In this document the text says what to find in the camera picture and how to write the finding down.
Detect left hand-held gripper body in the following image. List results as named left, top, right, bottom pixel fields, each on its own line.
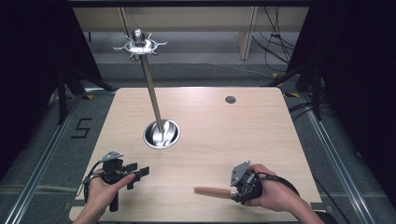
left=98, top=150, right=129, bottom=213

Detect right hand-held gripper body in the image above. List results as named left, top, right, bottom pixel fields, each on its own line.
left=230, top=160, right=264, bottom=206

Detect wooden-handled utensil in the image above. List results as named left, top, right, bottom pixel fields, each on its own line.
left=193, top=186, right=238, bottom=199

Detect person's left hand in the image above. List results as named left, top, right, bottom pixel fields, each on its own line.
left=83, top=173, right=136, bottom=217

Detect person's right hand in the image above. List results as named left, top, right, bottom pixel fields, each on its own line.
left=244, top=163, right=303, bottom=214

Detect metal utensil hanging rack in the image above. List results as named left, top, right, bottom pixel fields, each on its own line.
left=112, top=28, right=181, bottom=150

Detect black tripod stand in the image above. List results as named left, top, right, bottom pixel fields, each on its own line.
left=264, top=60, right=326, bottom=120
left=46, top=63, right=115, bottom=125

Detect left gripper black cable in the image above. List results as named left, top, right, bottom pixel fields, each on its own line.
left=81, top=160, right=106, bottom=203

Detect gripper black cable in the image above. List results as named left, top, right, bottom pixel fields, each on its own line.
left=81, top=160, right=106, bottom=203
left=255, top=172, right=301, bottom=198

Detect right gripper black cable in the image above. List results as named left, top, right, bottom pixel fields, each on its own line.
left=255, top=172, right=301, bottom=198

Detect aluminium floor rail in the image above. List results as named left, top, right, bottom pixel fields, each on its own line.
left=3, top=92, right=83, bottom=224
left=300, top=92, right=384, bottom=224

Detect black floor cables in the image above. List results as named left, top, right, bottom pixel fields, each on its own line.
left=251, top=7, right=297, bottom=74

